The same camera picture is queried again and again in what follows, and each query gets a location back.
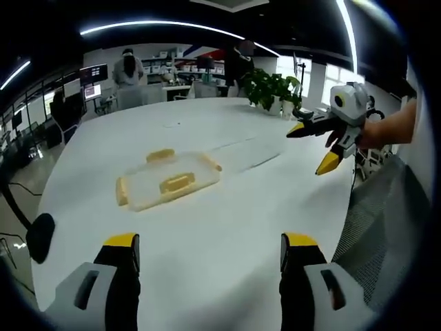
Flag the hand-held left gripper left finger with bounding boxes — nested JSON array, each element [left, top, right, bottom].
[[43, 232, 142, 331]]

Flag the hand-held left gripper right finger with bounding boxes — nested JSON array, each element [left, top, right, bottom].
[[278, 232, 380, 331]]

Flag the clear container lid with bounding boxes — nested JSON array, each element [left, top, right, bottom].
[[115, 147, 223, 212]]

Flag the person's right hand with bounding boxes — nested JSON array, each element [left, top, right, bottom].
[[325, 119, 382, 150]]

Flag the black tripod stand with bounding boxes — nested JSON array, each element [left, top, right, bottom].
[[292, 51, 308, 101]]

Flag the green potted plant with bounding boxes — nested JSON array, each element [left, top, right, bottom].
[[242, 68, 303, 117]]

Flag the grey mesh office chair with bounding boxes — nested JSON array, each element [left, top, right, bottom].
[[329, 153, 433, 313]]

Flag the black office chair headrest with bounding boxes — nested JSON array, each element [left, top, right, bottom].
[[0, 172, 57, 265]]

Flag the white storage shelves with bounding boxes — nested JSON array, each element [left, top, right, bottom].
[[140, 49, 229, 83]]

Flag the long curved ceiling light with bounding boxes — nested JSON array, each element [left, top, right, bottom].
[[79, 19, 280, 57]]

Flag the dark office chair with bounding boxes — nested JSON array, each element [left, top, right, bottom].
[[49, 90, 85, 148]]

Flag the small computer screen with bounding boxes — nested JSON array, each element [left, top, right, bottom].
[[82, 84, 103, 101]]

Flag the black monitor screen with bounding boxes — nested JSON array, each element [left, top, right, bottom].
[[79, 63, 109, 84]]

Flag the short ceiling light strip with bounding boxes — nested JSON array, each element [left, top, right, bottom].
[[0, 59, 32, 91]]

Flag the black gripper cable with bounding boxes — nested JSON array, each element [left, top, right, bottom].
[[364, 107, 386, 121]]

